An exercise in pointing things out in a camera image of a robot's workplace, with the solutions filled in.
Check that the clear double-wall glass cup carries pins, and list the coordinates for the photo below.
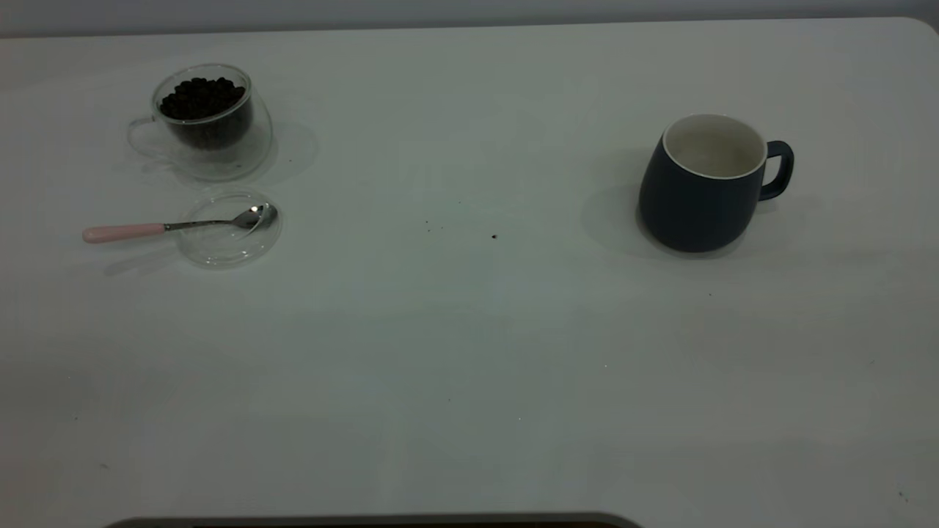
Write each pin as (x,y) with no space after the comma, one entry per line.
(220,150)

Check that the pile of coffee beans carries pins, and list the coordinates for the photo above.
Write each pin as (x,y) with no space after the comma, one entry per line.
(202,99)

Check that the clear round glass lid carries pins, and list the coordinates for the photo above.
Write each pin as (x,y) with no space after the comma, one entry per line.
(220,246)

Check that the dark grey ceramic mug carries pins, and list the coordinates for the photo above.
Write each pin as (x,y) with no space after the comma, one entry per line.
(693,209)

